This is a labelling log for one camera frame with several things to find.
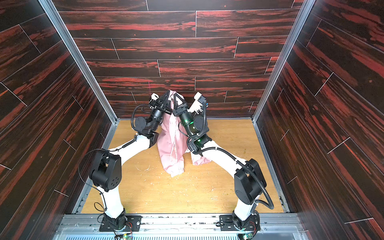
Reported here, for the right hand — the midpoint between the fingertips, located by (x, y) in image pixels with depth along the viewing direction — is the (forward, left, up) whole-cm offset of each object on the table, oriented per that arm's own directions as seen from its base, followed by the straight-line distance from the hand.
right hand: (177, 94), depth 64 cm
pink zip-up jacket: (-4, +6, -34) cm, 34 cm away
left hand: (0, +3, 0) cm, 3 cm away
